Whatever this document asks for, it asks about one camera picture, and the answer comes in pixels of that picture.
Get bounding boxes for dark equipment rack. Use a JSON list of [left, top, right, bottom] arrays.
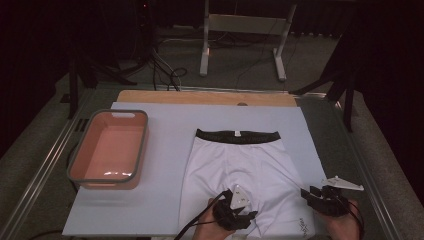
[[131, 0, 158, 63]]

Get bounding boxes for right hand-held gripper black cable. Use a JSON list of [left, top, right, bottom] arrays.
[[344, 199, 366, 240]]

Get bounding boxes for bundle of black floor cables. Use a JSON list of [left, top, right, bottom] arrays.
[[150, 31, 188, 92]]

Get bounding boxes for metal floor rail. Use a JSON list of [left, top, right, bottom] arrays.
[[0, 88, 94, 240], [324, 94, 406, 240]]

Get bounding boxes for white board mat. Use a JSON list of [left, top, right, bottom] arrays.
[[61, 101, 346, 238]]

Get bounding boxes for left hand-held gripper black cable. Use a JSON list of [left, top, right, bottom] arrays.
[[173, 189, 233, 240]]

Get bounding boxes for white metal stand frame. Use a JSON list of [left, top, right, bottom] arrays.
[[199, 0, 298, 82]]

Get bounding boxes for white shorts with black waistband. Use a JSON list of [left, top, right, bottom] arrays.
[[177, 128, 317, 240]]

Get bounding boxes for black stand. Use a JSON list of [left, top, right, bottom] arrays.
[[67, 54, 138, 120], [288, 31, 361, 133]]

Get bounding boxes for hand-held gripper black cable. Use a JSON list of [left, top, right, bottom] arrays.
[[344, 199, 366, 240], [173, 189, 233, 240]]

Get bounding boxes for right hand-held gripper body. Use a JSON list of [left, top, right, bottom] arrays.
[[309, 175, 365, 218]]

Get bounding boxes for pink basin with grey rim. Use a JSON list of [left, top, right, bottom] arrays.
[[67, 109, 150, 191]]

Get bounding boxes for person's right hand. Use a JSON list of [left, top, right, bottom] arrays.
[[324, 199, 364, 240]]

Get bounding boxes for person's left hand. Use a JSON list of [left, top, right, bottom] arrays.
[[192, 198, 235, 240]]

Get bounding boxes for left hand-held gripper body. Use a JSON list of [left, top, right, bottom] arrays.
[[212, 184, 252, 232]]

